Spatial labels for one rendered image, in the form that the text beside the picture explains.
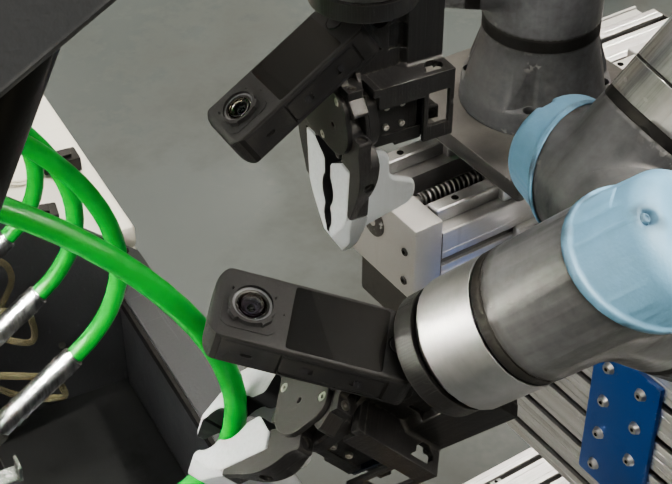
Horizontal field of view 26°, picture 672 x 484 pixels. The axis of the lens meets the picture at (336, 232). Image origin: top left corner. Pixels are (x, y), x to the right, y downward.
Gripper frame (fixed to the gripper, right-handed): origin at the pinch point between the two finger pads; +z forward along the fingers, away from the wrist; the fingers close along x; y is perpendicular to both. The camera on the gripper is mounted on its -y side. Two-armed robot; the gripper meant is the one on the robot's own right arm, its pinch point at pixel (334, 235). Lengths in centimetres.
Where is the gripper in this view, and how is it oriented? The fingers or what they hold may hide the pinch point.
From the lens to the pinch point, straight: 103.4
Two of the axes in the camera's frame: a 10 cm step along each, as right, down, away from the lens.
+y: 8.8, -2.9, 3.7
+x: -4.7, -5.5, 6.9
